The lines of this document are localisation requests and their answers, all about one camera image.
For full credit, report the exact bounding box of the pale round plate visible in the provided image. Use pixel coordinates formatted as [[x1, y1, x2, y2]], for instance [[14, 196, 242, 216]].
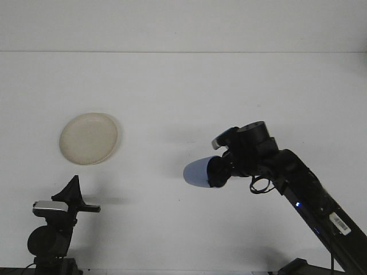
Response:
[[58, 112, 121, 166]]

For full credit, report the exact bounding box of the pale blue cup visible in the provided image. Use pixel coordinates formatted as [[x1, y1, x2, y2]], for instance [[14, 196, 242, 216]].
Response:
[[183, 156, 218, 189]]

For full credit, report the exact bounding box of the grey camera box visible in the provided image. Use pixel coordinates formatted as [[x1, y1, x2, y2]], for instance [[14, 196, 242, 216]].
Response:
[[211, 127, 239, 150], [32, 201, 69, 215]]

